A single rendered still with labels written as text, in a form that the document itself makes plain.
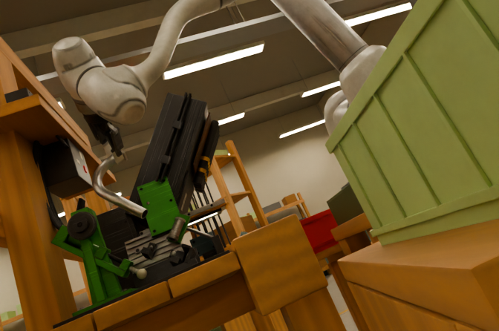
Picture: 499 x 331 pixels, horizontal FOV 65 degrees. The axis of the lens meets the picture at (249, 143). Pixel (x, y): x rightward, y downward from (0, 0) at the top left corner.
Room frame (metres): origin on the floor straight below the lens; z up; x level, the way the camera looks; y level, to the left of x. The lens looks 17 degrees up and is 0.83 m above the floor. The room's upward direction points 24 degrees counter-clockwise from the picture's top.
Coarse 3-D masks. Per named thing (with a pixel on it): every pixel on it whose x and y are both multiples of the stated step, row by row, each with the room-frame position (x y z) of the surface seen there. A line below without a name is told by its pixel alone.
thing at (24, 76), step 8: (0, 40) 1.14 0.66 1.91; (0, 48) 1.12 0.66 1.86; (8, 48) 1.20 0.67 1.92; (8, 56) 1.18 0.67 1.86; (16, 56) 1.27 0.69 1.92; (16, 64) 1.25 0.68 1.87; (24, 64) 1.33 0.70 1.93; (16, 72) 1.26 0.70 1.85; (24, 72) 1.31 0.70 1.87; (16, 80) 1.30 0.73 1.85; (24, 80) 1.32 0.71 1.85; (32, 80) 1.38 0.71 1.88; (32, 88) 1.39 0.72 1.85; (40, 88) 1.46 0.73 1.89; (48, 96) 1.55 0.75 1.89; (48, 104) 1.54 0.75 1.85; (56, 104) 1.65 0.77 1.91; (56, 112) 1.63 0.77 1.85; (64, 112) 1.75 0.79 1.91; (64, 120) 1.72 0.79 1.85; (72, 120) 1.87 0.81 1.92; (72, 128) 1.83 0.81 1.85; (80, 128) 2.01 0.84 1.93; (80, 136) 1.95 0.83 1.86; (88, 144) 2.10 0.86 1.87
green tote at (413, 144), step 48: (432, 0) 0.26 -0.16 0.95; (480, 0) 0.23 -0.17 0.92; (432, 48) 0.29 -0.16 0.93; (480, 48) 0.25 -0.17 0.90; (384, 96) 0.39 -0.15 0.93; (432, 96) 0.32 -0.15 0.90; (480, 96) 0.28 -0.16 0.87; (336, 144) 0.56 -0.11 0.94; (384, 144) 0.44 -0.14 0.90; (432, 144) 0.36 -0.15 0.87; (480, 144) 0.30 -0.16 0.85; (384, 192) 0.50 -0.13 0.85; (432, 192) 0.40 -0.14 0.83; (480, 192) 0.33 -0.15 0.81; (384, 240) 0.58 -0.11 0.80
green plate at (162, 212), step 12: (168, 180) 1.40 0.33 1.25; (144, 192) 1.38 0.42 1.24; (156, 192) 1.38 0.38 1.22; (168, 192) 1.39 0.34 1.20; (144, 204) 1.36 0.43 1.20; (156, 204) 1.37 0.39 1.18; (168, 204) 1.37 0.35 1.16; (156, 216) 1.35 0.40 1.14; (168, 216) 1.36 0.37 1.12; (156, 228) 1.34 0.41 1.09; (168, 228) 1.34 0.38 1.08
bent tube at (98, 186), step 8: (104, 160) 1.17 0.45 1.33; (112, 160) 1.18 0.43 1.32; (104, 168) 1.16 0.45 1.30; (96, 176) 1.14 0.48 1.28; (96, 184) 1.13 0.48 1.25; (96, 192) 1.13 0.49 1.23; (104, 192) 1.12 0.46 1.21; (112, 192) 1.12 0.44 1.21; (112, 200) 1.11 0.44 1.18; (120, 200) 1.11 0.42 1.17; (128, 200) 1.12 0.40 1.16; (128, 208) 1.11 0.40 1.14; (136, 208) 1.10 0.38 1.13; (144, 208) 1.12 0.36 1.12; (144, 216) 1.13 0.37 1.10
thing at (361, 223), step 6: (360, 216) 1.03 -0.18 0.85; (366, 216) 1.00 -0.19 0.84; (348, 222) 1.12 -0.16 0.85; (354, 222) 1.09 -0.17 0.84; (360, 222) 1.05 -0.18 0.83; (366, 222) 1.02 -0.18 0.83; (336, 228) 1.23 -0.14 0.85; (342, 228) 1.19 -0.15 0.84; (348, 228) 1.14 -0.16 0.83; (354, 228) 1.10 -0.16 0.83; (360, 228) 1.07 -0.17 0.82; (366, 228) 1.03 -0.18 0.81; (336, 234) 1.26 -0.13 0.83; (342, 234) 1.21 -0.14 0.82; (348, 234) 1.16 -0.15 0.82; (354, 234) 1.13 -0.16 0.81; (336, 240) 1.28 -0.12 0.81
